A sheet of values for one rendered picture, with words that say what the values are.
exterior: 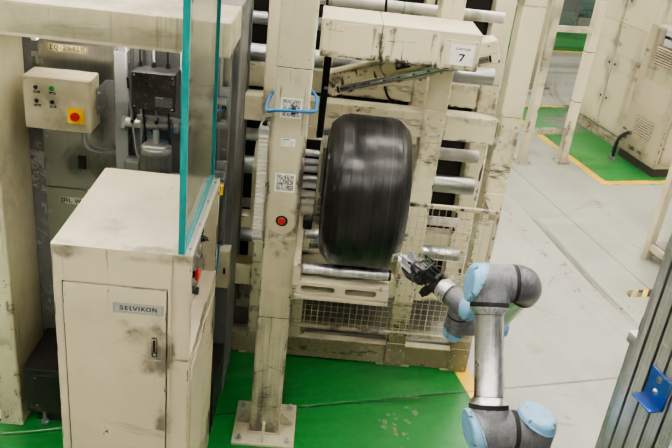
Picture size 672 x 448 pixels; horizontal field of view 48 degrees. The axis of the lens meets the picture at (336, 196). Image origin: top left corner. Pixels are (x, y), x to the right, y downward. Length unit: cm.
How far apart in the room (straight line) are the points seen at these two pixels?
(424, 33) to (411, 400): 178
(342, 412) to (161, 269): 163
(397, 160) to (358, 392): 147
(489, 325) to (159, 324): 97
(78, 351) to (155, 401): 29
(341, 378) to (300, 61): 177
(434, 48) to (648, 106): 455
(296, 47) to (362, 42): 35
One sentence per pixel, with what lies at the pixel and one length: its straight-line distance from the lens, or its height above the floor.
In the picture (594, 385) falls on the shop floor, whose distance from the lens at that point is 418.
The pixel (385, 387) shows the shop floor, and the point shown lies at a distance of 378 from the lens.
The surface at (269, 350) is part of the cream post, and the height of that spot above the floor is 46.
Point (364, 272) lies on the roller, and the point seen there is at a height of 91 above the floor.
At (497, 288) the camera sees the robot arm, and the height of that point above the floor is 125.
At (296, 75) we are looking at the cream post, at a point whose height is 163.
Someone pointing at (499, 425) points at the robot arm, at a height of 93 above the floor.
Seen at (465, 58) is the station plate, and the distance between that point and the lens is 291.
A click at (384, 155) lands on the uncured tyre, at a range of 261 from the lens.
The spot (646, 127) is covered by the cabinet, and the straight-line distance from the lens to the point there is 725.
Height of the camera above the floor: 236
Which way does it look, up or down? 25 degrees down
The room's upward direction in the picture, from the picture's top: 7 degrees clockwise
